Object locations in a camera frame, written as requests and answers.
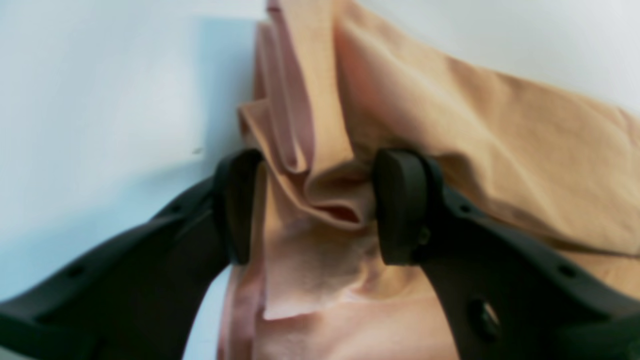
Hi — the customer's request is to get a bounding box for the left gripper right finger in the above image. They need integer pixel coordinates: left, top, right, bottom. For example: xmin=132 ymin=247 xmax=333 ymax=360
xmin=372 ymin=149 xmax=640 ymax=360

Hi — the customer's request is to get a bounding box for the peach orange T-shirt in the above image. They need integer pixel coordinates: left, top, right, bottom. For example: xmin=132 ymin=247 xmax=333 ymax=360
xmin=217 ymin=0 xmax=639 ymax=360

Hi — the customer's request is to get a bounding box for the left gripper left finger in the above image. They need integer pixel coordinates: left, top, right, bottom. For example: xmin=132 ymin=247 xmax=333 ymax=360
xmin=0 ymin=149 xmax=263 ymax=360

